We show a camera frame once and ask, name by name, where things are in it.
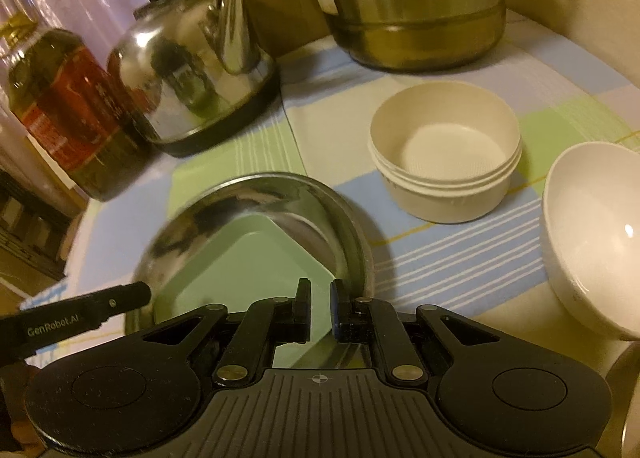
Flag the stainless steel bowl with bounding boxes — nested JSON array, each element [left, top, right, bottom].
[[609, 344, 640, 458]]

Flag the cream bowl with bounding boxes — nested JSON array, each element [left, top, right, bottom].
[[370, 138, 523, 188], [372, 145, 522, 225], [369, 80, 524, 180]]

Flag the stainless steel kettle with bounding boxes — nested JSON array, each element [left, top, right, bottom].
[[107, 0, 282, 159]]

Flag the stainless steel steamer pot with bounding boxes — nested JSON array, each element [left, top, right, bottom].
[[244, 0, 545, 72]]

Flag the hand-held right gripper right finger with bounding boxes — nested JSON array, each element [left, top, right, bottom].
[[330, 279, 501, 384]]

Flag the green square plate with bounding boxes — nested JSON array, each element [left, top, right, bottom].
[[152, 214, 342, 369]]

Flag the stainless steel plate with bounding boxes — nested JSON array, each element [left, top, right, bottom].
[[122, 172, 373, 374]]

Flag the cooking oil bottle red label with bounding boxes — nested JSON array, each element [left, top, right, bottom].
[[0, 13, 153, 203]]

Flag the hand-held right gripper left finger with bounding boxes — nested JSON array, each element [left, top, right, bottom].
[[142, 278, 313, 385]]

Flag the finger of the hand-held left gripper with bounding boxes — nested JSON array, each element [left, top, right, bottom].
[[100, 282, 152, 321]]

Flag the checked tablecloth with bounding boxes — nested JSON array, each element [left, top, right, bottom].
[[20, 8, 640, 458]]

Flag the white floral bowl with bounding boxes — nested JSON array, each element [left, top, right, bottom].
[[542, 142, 640, 342]]

